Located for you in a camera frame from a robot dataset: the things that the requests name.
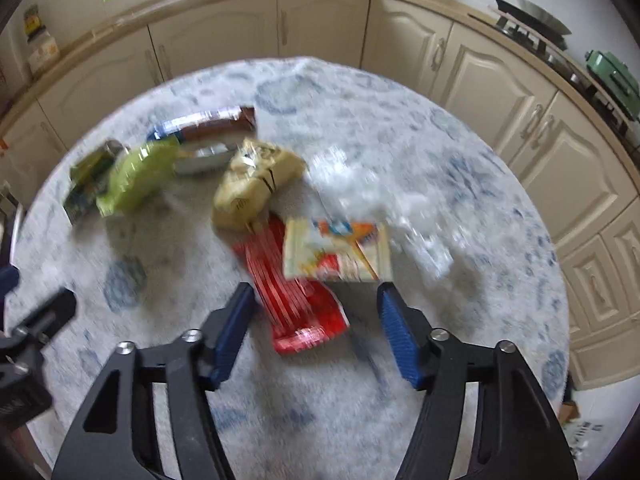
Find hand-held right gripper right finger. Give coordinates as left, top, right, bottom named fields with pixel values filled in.
left=376, top=282, right=579, bottom=480

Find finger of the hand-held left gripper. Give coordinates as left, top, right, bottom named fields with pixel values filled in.
left=0, top=265, right=20, bottom=306
left=11, top=287, right=77, bottom=345

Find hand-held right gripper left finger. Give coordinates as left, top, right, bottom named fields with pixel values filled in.
left=50, top=283, right=257, bottom=480

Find red snack wrapper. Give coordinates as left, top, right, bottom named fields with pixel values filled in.
left=232, top=212, right=350, bottom=357

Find yellow white printed wrapper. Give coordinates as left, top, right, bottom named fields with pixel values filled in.
left=282, top=216, right=394, bottom=282

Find dark green snack wrapper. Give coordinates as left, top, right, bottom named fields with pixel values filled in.
left=62, top=140, right=126, bottom=224

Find light green snack wrapper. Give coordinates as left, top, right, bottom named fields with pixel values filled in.
left=95, top=136, right=182, bottom=217

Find beige snack wrapper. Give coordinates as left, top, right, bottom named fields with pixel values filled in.
left=211, top=138, right=307, bottom=232

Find cream cabinet door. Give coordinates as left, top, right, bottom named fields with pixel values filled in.
left=505, top=89, right=640, bottom=247
left=369, top=0, right=454, bottom=107
left=37, top=26, right=167, bottom=135
left=430, top=24, right=559, bottom=172
left=0, top=99, right=69, bottom=196
left=148, top=0, right=281, bottom=85
left=276, top=0, right=372, bottom=70

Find crumpled translucent plastic bag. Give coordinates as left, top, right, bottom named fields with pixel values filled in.
left=305, top=147, right=457, bottom=282

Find cream cabinet drawer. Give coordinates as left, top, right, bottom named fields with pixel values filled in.
left=569, top=325, right=640, bottom=393
left=597, top=212, right=640, bottom=311
left=559, top=232, right=640, bottom=341

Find brown and blue wrapper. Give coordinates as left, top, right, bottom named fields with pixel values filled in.
left=146, top=105, right=259, bottom=147

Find white orange box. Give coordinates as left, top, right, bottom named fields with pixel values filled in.
left=27, top=30, right=61, bottom=77

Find yellow green box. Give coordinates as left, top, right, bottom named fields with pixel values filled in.
left=22, top=4, right=44, bottom=37

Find cream kitchen base cabinets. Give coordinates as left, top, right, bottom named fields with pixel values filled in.
left=0, top=0, right=640, bottom=396

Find black gas cooktop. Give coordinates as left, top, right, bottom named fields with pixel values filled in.
left=492, top=7, right=640, bottom=133

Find green electric grill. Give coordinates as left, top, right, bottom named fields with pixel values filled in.
left=584, top=49, right=640, bottom=122

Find black flat tray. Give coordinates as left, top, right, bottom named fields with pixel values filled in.
left=493, top=0, right=572, bottom=52

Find steel pan lid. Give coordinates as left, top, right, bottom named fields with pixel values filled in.
left=515, top=0, right=574, bottom=37

